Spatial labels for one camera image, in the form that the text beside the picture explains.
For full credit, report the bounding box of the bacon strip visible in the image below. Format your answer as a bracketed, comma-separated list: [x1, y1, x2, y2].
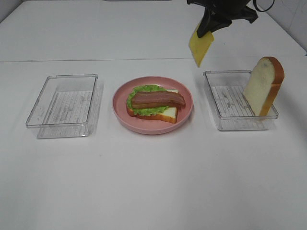
[131, 101, 185, 109]
[132, 91, 185, 102]

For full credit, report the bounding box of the clear right plastic tray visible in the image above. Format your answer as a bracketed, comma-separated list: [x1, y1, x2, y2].
[203, 70, 279, 131]

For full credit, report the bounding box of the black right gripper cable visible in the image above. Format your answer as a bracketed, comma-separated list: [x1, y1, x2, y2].
[253, 0, 276, 12]

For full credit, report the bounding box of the green lettuce leaf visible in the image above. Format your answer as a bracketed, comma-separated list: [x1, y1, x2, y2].
[126, 85, 169, 116]

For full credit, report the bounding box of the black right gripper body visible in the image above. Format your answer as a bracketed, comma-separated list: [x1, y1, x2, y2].
[187, 0, 258, 23]

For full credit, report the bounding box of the pink round plate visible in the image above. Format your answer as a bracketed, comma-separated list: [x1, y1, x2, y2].
[112, 76, 193, 135]

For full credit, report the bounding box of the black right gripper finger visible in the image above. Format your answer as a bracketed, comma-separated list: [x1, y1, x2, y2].
[197, 8, 232, 38]

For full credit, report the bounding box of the bread slice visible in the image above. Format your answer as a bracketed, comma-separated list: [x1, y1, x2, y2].
[243, 57, 284, 116]
[126, 89, 180, 124]

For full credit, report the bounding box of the clear plastic tray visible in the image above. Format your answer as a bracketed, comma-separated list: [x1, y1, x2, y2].
[203, 70, 279, 131]
[25, 74, 102, 139]

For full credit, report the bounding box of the clear left plastic tray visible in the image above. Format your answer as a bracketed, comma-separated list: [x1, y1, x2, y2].
[25, 74, 102, 139]

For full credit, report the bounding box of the yellow cheese slice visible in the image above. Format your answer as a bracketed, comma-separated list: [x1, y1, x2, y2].
[189, 23, 214, 68]

